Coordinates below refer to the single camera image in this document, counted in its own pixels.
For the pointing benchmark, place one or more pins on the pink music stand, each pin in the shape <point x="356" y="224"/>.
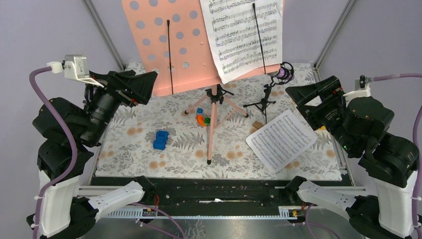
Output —
<point x="170" y="36"/>

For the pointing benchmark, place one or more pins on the grey slotted cable duct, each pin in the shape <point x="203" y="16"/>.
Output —
<point x="261" y="213"/>

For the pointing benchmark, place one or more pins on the orange curved toy piece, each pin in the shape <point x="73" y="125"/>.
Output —
<point x="201" y="120"/>

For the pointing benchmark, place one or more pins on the sheet music page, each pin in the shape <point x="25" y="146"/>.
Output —
<point x="245" y="36"/>
<point x="281" y="141"/>

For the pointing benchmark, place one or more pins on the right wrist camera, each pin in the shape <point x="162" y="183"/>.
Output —
<point x="362" y="89"/>

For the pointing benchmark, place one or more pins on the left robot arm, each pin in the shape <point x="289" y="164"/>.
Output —
<point x="70" y="132"/>

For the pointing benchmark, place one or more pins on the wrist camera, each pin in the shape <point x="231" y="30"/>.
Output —
<point x="362" y="89"/>
<point x="75" y="67"/>

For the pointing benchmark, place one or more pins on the black microphone tripod stand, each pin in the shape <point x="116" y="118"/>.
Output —
<point x="265" y="102"/>

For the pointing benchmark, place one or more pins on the blue toy car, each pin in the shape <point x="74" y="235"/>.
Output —
<point x="161" y="139"/>

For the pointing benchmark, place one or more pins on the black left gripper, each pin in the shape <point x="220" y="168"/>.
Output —
<point x="132" y="87"/>

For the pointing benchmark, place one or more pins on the floral patterned table mat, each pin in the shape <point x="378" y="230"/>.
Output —
<point x="128" y="147"/>

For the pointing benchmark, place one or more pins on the purple glitter microphone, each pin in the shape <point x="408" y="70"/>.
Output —
<point x="285" y="74"/>

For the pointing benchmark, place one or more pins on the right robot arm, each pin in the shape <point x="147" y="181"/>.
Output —
<point x="359" y="123"/>

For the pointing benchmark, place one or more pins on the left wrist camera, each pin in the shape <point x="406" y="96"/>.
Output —
<point x="75" y="67"/>

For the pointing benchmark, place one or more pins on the green toy brick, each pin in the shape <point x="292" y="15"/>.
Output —
<point x="207" y="121"/>

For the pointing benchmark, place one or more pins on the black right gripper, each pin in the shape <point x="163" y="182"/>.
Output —
<point x="328" y="88"/>

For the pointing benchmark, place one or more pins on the small wooden block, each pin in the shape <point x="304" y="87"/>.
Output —
<point x="257" y="125"/>

